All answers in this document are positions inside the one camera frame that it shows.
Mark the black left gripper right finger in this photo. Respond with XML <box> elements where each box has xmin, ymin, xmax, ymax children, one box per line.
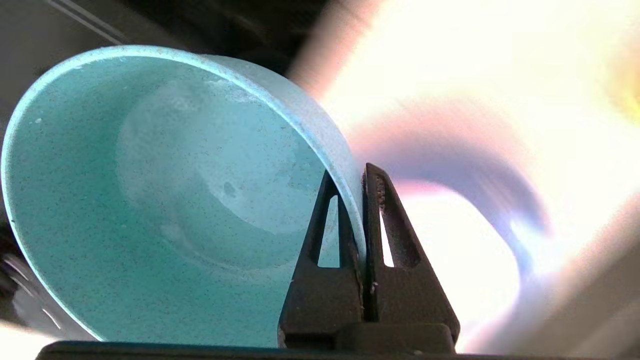
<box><xmin>361</xmin><ymin>162</ymin><xmax>461</xmax><ymax>354</ymax></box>

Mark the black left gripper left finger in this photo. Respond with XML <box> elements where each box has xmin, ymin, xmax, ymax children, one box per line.
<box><xmin>278</xmin><ymin>170</ymin><xmax>365</xmax><ymax>350</ymax></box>

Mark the teal bowl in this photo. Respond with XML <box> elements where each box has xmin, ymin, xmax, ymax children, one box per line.
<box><xmin>1</xmin><ymin>45</ymin><xmax>368</xmax><ymax>349</ymax></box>

